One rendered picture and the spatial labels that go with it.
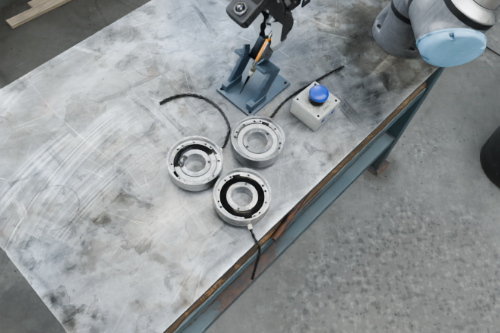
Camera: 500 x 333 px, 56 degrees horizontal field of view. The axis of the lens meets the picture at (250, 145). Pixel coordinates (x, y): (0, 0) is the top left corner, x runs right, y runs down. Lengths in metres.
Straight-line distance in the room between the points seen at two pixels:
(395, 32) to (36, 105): 0.79
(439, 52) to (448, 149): 1.16
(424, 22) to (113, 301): 0.75
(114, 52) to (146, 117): 0.19
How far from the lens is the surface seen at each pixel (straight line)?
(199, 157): 0.92
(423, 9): 1.01
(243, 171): 0.89
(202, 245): 0.86
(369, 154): 1.67
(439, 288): 1.84
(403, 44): 1.15
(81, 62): 1.11
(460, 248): 1.92
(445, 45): 0.96
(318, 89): 0.96
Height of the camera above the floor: 1.62
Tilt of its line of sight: 59 degrees down
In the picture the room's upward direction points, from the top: 8 degrees clockwise
